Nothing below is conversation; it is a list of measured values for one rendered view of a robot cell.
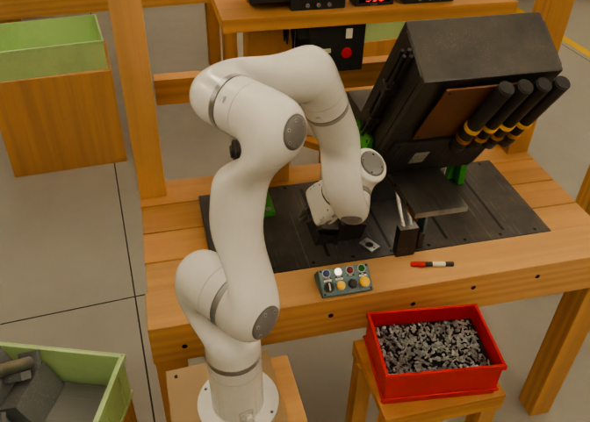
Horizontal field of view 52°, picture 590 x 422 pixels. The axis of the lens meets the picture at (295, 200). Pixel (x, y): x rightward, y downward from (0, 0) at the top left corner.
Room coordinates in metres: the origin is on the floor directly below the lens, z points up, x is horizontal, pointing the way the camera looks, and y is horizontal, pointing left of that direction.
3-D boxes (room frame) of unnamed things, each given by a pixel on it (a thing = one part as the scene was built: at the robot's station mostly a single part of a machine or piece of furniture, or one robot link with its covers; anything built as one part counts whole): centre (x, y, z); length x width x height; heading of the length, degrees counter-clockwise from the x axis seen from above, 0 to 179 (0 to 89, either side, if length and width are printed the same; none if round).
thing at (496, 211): (1.57, -0.25, 0.89); 1.10 x 0.42 x 0.02; 105
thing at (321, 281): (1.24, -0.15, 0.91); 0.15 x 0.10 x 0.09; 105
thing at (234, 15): (1.83, -0.19, 1.52); 0.90 x 0.25 x 0.04; 105
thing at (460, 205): (1.50, -0.36, 1.11); 0.39 x 0.16 x 0.03; 15
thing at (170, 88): (1.93, -0.16, 1.23); 1.30 x 0.05 x 0.09; 105
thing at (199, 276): (0.84, 0.15, 1.22); 0.19 x 0.12 x 0.24; 49
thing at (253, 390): (0.82, 0.12, 1.01); 0.19 x 0.19 x 0.18
